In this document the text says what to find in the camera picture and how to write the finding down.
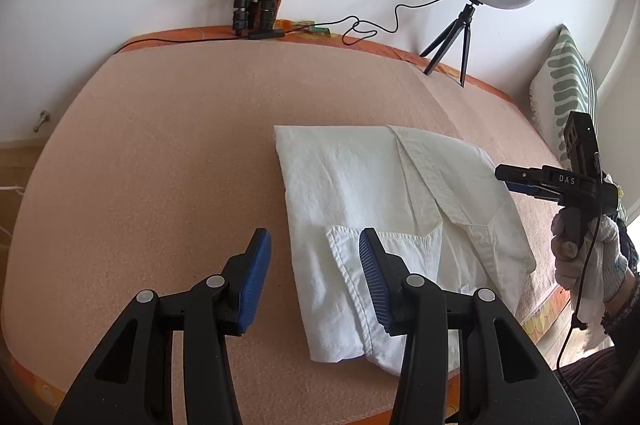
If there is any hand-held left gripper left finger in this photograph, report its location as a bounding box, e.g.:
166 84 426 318
52 227 273 425

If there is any person's right hand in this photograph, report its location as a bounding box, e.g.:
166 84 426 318
550 210 630 303

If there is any white shirt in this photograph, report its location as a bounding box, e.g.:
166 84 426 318
274 124 537 377

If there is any orange floral bed sheet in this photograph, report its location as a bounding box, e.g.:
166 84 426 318
0 19 566 425

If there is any person's leg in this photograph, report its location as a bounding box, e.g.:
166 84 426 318
550 345 636 425

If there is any green leaf print pillow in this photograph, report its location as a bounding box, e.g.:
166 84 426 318
529 24 598 156

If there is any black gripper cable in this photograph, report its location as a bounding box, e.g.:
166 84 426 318
555 152 603 368

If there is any small black tripod stand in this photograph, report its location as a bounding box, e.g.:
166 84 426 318
419 2 476 87

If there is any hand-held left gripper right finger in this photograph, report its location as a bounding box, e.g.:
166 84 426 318
359 227 583 425

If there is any person's right forearm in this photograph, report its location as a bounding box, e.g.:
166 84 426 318
600 270 640 351

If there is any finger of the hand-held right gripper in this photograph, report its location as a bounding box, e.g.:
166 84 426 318
506 182 563 205
495 164 546 186

